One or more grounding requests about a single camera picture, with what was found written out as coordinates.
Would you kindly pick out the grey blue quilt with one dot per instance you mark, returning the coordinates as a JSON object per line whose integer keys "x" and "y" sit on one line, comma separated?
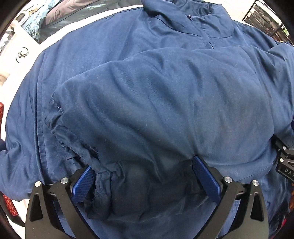
{"x": 51, "y": 16}

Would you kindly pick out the white logo box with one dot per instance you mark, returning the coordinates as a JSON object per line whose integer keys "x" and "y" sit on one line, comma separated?
{"x": 16, "y": 46}

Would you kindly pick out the red patterned fabric strip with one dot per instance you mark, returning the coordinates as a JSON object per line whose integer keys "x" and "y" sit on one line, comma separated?
{"x": 7, "y": 201}

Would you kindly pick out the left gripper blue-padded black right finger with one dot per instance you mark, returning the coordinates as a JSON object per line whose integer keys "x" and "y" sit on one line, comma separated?
{"x": 250, "y": 220}

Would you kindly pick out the black wire rack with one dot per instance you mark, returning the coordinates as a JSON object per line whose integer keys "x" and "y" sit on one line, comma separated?
{"x": 262, "y": 17}

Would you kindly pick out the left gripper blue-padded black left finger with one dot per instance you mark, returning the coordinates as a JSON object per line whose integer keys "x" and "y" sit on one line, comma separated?
{"x": 42, "y": 221}

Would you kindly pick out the navy blue jacket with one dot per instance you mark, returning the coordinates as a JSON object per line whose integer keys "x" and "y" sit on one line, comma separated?
{"x": 136, "y": 96}

